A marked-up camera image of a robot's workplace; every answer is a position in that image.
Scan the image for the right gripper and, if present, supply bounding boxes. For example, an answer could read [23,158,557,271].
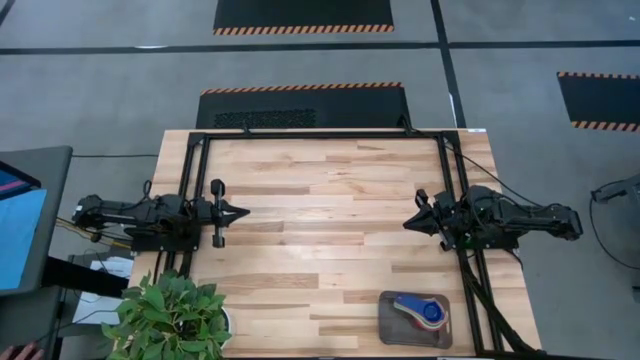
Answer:
[403,188,471,251]

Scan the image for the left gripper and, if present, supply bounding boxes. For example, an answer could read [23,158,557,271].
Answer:
[193,178,251,250]

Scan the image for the small dark blue measuring cup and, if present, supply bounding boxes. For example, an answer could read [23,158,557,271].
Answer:
[392,293,449,331]

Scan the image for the grey plastic basket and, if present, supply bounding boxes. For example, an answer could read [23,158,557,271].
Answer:
[377,290,454,350]

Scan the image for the green potted plant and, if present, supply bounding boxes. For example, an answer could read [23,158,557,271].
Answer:
[101,269,234,360]

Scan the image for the black hazard-striped floor mat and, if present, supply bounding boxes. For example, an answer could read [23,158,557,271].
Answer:
[194,81,413,130]
[555,71,640,133]
[213,0,395,37]

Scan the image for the white paper sheet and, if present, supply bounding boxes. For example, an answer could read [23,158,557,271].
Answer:
[72,291,129,326]
[89,255,135,280]

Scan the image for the black beam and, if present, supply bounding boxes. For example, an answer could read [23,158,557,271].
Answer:
[42,255,130,300]

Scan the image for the grey cart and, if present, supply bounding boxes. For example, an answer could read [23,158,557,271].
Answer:
[0,145,75,297]

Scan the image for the grey chair base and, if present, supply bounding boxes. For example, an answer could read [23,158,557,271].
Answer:
[589,173,640,206]

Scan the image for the light blue panel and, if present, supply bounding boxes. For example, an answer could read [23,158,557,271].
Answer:
[0,188,49,291]

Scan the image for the person's hand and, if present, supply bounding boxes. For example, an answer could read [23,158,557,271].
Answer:
[0,341,45,360]

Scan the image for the long black cable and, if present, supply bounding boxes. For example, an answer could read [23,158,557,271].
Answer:
[399,114,546,207]

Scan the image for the yellow cable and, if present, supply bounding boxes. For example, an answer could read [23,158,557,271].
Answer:
[55,217,132,250]

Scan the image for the black metal table frame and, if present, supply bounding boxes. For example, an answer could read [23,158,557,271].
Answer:
[177,129,544,360]

